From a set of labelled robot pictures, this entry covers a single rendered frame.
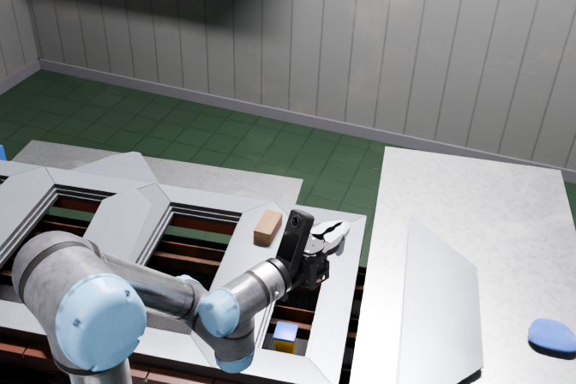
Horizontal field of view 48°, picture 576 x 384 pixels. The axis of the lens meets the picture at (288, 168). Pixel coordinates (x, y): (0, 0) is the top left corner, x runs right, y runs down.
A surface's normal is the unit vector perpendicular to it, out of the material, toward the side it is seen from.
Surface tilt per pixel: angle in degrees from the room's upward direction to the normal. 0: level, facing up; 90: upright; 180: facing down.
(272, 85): 90
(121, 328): 83
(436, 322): 0
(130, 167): 0
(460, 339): 0
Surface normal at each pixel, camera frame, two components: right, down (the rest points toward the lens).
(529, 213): 0.04, -0.82
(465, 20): -0.34, 0.53
